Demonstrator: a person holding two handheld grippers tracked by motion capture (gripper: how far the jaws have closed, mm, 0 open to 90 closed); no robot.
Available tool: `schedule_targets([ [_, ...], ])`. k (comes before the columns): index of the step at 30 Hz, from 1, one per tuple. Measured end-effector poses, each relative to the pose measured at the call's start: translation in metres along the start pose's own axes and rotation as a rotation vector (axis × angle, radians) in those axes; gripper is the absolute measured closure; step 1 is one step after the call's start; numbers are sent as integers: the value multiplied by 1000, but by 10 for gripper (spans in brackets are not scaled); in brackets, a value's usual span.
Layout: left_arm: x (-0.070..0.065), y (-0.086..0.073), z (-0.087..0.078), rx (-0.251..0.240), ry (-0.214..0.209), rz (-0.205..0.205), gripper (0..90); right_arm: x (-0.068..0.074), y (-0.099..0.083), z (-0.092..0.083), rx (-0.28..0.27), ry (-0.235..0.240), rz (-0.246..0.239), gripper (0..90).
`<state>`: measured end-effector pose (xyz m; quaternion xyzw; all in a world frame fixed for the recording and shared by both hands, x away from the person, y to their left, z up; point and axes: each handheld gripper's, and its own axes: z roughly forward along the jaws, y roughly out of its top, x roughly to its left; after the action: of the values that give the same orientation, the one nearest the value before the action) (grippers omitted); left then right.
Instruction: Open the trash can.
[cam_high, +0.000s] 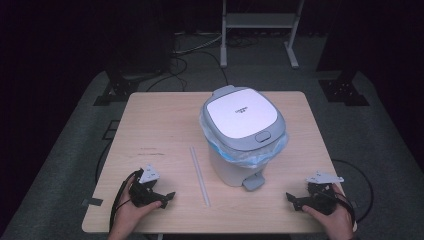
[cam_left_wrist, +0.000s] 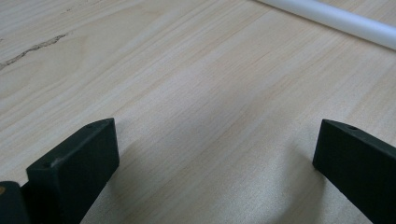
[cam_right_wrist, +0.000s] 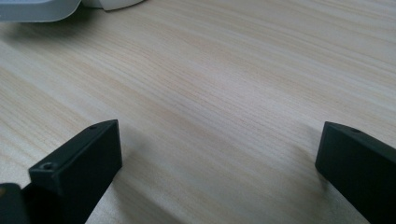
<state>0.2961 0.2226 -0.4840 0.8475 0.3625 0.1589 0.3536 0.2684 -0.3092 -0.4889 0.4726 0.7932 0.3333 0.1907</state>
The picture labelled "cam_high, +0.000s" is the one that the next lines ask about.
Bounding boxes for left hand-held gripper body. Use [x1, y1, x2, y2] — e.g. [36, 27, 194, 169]
[128, 163, 164, 208]

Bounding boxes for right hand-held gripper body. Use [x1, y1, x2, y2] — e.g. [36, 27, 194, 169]
[305, 170, 345, 216]

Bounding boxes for white drinking straw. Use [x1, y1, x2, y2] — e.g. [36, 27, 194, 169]
[189, 145, 212, 208]

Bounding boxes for white and grey pedal trash can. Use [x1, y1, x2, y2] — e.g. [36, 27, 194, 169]
[200, 84, 287, 192]

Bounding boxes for person's left hand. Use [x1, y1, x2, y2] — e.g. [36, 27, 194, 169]
[111, 175, 164, 236]

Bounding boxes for person's right hand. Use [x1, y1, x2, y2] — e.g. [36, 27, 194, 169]
[301, 184, 355, 238]

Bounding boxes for grey tape strip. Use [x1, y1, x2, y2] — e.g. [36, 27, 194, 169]
[81, 197, 104, 207]

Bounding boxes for blue plastic trash bag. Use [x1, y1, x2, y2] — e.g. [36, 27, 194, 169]
[199, 111, 290, 169]

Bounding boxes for dark floor plate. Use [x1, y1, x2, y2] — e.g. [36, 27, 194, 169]
[101, 119, 121, 141]

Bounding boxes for black stand base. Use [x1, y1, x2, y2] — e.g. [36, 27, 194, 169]
[317, 69, 371, 107]
[93, 68, 169, 107]

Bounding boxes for white metal stand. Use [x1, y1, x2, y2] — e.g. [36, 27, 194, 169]
[219, 0, 306, 70]

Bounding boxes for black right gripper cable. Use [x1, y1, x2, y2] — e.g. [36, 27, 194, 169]
[328, 190, 357, 228]

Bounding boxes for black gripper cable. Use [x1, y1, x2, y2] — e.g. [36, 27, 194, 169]
[328, 190, 357, 228]
[108, 169, 145, 232]

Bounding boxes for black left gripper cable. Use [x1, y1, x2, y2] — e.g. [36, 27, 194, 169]
[108, 169, 145, 232]

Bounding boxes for black floor cable loop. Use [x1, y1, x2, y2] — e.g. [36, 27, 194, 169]
[330, 158, 375, 224]

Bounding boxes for thin black floor cable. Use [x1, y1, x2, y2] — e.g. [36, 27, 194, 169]
[94, 140, 113, 185]

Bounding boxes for black floor cables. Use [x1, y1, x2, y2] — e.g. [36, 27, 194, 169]
[145, 31, 259, 93]

